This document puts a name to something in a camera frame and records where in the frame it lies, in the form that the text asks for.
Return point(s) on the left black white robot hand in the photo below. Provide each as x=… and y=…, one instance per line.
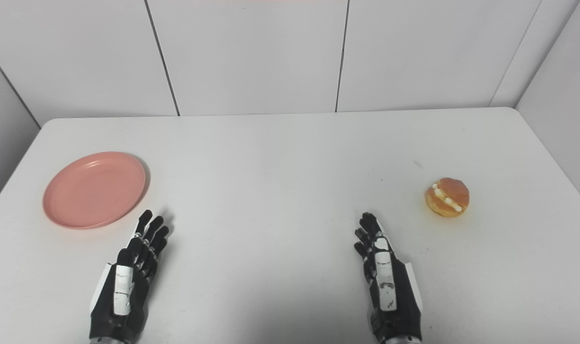
x=127, y=282

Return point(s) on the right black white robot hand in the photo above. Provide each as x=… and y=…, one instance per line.
x=388, y=286

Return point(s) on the pink round plate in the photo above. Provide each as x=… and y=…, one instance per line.
x=94, y=189

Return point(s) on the cream puff pastry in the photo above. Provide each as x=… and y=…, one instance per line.
x=447, y=197

